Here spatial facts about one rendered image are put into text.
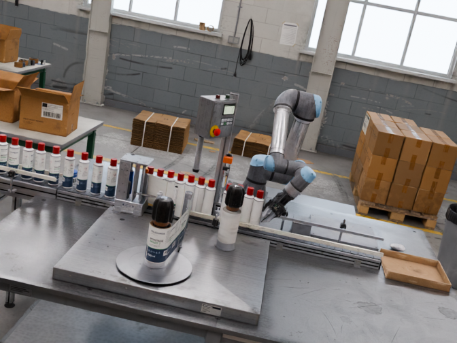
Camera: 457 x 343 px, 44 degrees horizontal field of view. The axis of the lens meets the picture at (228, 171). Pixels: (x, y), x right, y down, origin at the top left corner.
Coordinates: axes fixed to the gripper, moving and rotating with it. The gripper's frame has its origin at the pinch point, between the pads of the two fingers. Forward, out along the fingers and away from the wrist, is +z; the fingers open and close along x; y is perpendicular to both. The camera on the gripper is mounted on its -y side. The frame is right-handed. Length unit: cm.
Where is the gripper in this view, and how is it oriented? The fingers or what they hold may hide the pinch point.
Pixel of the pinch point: (262, 219)
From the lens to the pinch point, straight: 284.6
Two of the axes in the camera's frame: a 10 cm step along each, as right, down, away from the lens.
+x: 7.6, 6.5, 1.0
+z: -6.4, 7.1, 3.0
